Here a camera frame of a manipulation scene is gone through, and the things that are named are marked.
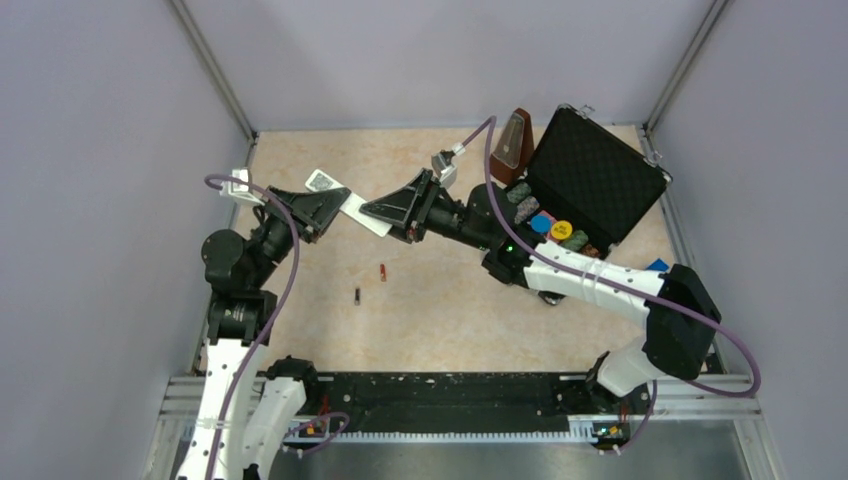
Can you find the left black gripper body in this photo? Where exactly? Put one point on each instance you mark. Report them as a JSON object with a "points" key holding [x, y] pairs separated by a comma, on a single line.
{"points": [[306, 228]]}

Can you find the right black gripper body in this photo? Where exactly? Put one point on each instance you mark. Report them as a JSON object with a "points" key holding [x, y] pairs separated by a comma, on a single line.
{"points": [[416, 228]]}

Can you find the white remote control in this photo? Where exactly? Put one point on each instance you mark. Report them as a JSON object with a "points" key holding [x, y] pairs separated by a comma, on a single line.
{"points": [[320, 181]]}

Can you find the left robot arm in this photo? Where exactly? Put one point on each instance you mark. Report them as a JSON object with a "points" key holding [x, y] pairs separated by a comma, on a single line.
{"points": [[235, 437]]}

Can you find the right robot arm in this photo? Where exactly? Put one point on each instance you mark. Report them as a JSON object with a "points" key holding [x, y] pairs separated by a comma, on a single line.
{"points": [[674, 309]]}

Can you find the blue poker chip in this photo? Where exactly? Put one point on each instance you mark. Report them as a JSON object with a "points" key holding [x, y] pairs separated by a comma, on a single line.
{"points": [[541, 224]]}

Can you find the brown wooden metronome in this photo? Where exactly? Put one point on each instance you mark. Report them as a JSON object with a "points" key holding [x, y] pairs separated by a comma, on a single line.
{"points": [[514, 149]]}

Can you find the yellow poker chip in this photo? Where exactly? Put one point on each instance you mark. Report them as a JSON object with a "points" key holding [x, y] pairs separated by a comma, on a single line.
{"points": [[560, 231]]}

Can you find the black poker chip case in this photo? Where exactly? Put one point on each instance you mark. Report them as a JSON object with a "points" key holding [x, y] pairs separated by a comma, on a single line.
{"points": [[582, 173]]}

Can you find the colourful toy bricks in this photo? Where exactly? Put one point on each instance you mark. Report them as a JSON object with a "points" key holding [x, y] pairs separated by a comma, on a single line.
{"points": [[658, 265]]}

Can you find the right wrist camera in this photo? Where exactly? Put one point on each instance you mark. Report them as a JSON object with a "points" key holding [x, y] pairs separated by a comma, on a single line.
{"points": [[444, 166]]}

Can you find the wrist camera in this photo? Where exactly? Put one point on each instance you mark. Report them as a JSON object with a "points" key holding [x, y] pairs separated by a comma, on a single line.
{"points": [[239, 191], [444, 166]]}

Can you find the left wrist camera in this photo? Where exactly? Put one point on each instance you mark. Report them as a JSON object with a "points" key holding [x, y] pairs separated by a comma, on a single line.
{"points": [[239, 191]]}

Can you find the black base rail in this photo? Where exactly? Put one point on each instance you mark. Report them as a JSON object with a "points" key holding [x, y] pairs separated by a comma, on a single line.
{"points": [[460, 406]]}

